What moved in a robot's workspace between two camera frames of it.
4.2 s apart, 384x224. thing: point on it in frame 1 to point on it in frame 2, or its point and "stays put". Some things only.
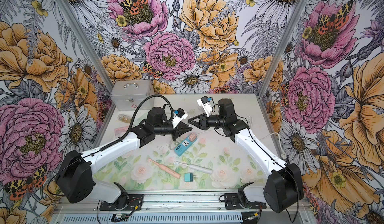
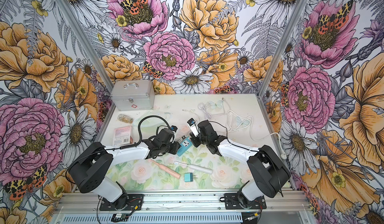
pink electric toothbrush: (166, 169) stays put
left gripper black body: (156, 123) to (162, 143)
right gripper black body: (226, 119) to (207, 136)
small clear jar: (123, 118) stays put
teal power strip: (183, 147) stays put
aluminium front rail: (166, 203) stays put
